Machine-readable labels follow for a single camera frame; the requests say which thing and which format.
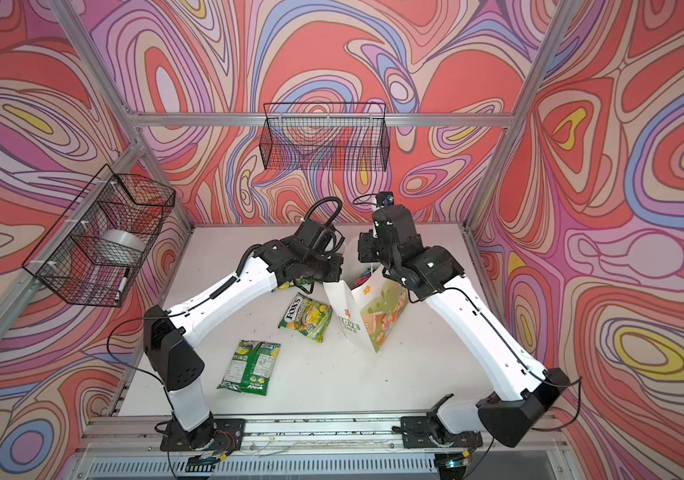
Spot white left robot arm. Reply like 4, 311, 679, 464
142, 218, 345, 452

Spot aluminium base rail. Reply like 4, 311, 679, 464
65, 411, 583, 479

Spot black wire basket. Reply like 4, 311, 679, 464
22, 165, 176, 308
259, 101, 391, 172

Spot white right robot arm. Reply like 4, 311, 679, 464
358, 205, 573, 448

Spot illustrated paper gift bag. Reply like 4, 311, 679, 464
324, 267, 410, 353

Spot white cylinder in basket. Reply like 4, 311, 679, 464
96, 229, 146, 267

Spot black wire basket left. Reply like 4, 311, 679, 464
22, 165, 176, 308

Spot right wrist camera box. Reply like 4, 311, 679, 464
375, 191, 395, 208

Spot black marker in basket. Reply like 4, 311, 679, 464
114, 275, 128, 306

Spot green candy bag front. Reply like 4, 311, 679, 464
218, 340, 281, 396

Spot green yellow Fox's bag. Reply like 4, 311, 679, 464
275, 278, 315, 295
279, 294, 333, 343

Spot black wire basket back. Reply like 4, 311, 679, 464
259, 101, 391, 172

